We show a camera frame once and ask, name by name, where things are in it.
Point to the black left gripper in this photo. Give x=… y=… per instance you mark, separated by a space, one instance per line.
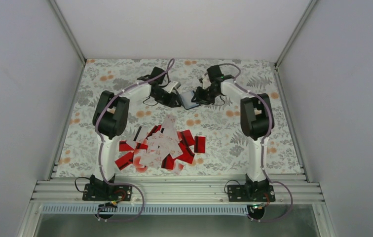
x=171 y=99

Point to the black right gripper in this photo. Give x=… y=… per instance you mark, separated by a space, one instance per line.
x=200 y=98

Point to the black card holder wallet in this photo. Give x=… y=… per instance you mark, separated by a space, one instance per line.
x=186 y=100

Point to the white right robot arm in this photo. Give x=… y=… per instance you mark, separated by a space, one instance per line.
x=256 y=120

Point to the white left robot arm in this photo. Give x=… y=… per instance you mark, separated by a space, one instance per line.
x=111 y=114

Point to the red card centre right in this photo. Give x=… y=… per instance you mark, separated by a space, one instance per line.
x=187 y=138

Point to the white floral card centre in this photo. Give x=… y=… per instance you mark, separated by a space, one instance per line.
x=159 y=140

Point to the red card far right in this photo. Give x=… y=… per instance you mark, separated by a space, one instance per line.
x=200 y=144

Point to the red card lower right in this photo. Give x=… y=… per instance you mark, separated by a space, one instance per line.
x=187 y=156

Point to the floral patterned table mat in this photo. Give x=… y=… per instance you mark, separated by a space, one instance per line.
x=226 y=145

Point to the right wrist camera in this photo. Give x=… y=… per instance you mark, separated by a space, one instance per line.
x=205 y=82

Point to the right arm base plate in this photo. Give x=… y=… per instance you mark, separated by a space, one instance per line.
x=238 y=193

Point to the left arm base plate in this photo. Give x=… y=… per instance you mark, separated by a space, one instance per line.
x=106 y=193

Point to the aluminium frame post right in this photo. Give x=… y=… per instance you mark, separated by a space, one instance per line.
x=301 y=23

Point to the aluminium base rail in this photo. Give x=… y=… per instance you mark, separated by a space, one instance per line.
x=182 y=190

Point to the slotted cable duct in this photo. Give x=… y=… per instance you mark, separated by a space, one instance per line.
x=149 y=209

